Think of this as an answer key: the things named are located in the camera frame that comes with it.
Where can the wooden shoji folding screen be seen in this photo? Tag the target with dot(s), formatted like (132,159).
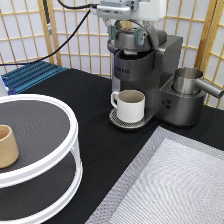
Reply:
(32,29)

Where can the grey woven placemat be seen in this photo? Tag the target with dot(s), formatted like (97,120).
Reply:
(172,180)

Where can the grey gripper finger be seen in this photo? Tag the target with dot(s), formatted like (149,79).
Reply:
(140,35)
(111,31)

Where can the white ceramic coffee mug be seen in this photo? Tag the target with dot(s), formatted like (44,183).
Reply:
(129,105)

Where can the grey coffee machine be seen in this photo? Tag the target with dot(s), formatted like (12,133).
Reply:
(150,69)

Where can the steel milk frother jug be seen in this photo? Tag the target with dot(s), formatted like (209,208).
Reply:
(190,81)

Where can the white two-tier round shelf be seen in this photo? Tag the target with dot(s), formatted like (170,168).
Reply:
(48,171)

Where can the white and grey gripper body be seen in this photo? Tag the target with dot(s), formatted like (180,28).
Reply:
(140,10)

